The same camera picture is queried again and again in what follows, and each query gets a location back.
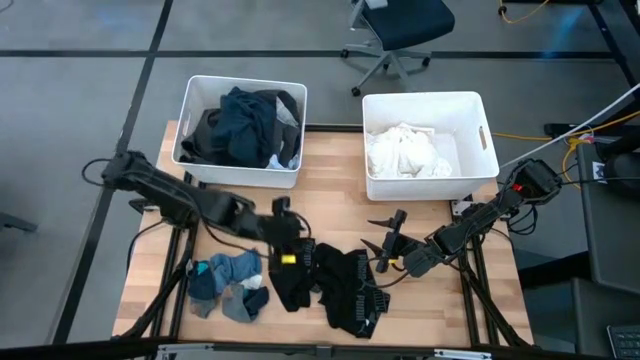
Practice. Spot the navy garment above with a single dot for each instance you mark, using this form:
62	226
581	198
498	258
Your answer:
245	130

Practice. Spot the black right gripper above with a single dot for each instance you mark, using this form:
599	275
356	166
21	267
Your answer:
395	242

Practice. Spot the grey chair base leg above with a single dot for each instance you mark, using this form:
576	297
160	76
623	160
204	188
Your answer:
17	223

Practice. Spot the navy sock with teal patch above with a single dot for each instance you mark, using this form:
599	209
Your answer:
202	285

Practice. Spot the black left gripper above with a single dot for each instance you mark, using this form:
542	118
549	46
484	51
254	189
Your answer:
282	230

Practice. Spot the black garment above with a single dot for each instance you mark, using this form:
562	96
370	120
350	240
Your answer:
200	140

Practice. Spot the black power strip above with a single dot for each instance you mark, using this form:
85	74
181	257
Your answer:
565	131

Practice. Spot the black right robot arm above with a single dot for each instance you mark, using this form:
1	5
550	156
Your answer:
480	215

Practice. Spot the dark grey trousers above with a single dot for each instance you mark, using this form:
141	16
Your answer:
290	140

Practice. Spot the light blue sock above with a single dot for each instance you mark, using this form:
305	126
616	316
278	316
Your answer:
232	267

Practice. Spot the dark blue office chair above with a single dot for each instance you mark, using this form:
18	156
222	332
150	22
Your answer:
405	20

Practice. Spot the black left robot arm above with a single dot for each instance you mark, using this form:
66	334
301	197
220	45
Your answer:
175	195

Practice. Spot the dark grey desk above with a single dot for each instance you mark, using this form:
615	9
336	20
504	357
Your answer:
615	240

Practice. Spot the black desk leg frame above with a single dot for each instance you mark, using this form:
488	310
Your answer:
612	45

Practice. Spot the white garment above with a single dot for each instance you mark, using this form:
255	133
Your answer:
405	150

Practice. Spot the black keyboard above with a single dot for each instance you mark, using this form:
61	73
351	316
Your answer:
625	342

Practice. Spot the white perforated plastic basket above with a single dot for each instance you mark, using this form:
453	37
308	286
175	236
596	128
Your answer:
465	115
200	90

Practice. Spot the black table rail with brackets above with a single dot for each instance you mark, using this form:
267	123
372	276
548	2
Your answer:
320	351

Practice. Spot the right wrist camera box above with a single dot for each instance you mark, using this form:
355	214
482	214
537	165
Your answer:
420	262

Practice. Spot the small grey sock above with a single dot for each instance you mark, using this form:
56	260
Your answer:
202	307

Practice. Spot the small white cloth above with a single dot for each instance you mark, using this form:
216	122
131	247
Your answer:
252	282

